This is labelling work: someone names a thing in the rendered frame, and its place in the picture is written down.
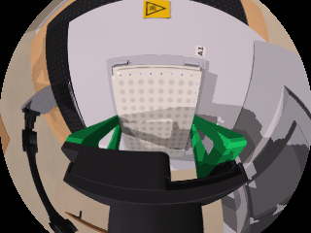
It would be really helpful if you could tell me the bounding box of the white well plate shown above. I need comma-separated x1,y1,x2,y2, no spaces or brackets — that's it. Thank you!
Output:
112,64,202,157

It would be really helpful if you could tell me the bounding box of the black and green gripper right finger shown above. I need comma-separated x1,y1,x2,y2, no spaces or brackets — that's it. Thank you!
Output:
190,115,247,178

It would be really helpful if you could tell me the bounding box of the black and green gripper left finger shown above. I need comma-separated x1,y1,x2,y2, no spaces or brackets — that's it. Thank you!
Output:
65,115,122,150

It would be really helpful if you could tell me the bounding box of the grey benchtop lab instrument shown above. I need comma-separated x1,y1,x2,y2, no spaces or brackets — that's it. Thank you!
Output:
63,0,311,233

